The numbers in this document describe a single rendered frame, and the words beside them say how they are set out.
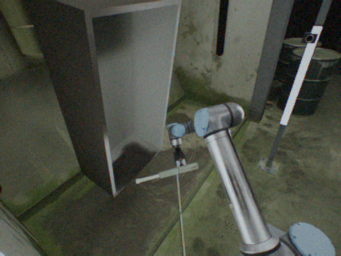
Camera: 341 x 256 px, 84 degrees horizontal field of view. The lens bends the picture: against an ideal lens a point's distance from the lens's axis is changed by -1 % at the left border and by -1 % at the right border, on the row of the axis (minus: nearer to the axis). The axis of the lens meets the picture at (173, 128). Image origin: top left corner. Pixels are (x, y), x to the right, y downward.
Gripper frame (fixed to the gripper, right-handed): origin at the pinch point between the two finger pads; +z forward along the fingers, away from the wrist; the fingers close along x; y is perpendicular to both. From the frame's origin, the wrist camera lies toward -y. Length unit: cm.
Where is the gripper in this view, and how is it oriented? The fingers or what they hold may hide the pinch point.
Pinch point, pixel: (182, 169)
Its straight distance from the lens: 155.0
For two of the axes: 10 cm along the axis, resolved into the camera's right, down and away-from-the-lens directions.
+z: 2.2, 9.7, 0.4
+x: -9.6, 2.3, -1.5
